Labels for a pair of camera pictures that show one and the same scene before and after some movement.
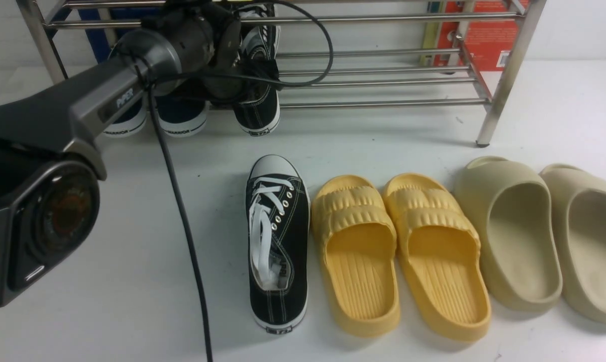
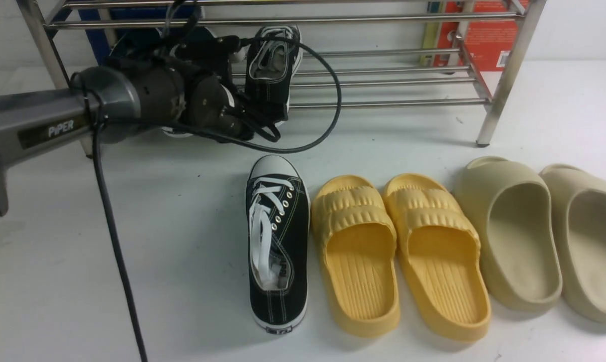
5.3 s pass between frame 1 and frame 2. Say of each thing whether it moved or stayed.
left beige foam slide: stayed
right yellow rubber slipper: stayed
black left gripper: moved
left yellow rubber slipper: stayed
